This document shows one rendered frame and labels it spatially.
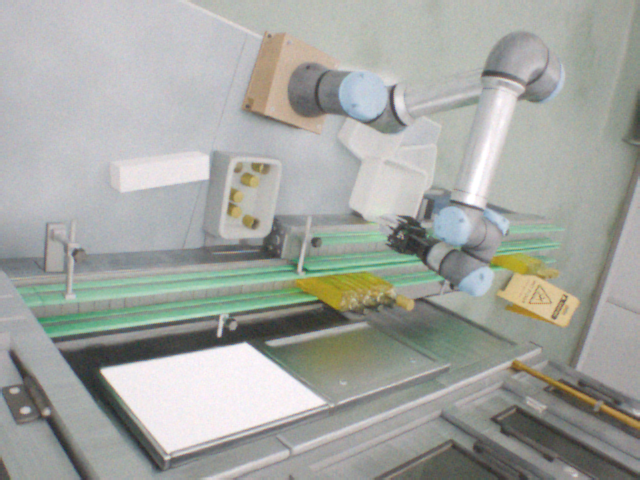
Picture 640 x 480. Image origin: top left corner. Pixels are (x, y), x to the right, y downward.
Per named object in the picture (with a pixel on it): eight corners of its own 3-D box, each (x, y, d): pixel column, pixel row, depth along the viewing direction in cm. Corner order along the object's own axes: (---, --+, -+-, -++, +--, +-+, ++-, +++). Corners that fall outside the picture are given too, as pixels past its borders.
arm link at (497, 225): (497, 216, 117) (474, 261, 120) (517, 223, 126) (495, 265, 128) (468, 201, 122) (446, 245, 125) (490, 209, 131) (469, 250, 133)
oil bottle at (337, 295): (294, 286, 168) (344, 314, 153) (298, 268, 166) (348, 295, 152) (308, 284, 171) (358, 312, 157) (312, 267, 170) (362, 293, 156)
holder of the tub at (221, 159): (199, 247, 156) (214, 256, 150) (214, 150, 149) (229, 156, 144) (248, 244, 168) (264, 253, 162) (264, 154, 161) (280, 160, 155)
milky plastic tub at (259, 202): (202, 229, 154) (219, 239, 148) (214, 149, 148) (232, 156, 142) (252, 228, 166) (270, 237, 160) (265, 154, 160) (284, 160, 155)
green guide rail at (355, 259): (291, 261, 163) (309, 270, 157) (292, 257, 162) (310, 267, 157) (547, 239, 284) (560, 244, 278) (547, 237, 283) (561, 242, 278)
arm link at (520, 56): (534, 13, 105) (465, 251, 110) (553, 36, 113) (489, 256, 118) (483, 12, 112) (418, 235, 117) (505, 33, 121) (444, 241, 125)
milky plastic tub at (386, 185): (358, 146, 144) (383, 152, 139) (406, 165, 161) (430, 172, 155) (337, 210, 146) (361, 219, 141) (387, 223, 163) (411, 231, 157)
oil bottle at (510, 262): (486, 261, 245) (542, 283, 226) (489, 249, 244) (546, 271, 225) (492, 260, 249) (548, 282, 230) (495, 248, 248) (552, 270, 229)
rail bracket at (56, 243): (33, 268, 122) (65, 308, 107) (37, 197, 118) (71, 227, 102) (54, 267, 125) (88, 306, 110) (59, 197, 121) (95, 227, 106)
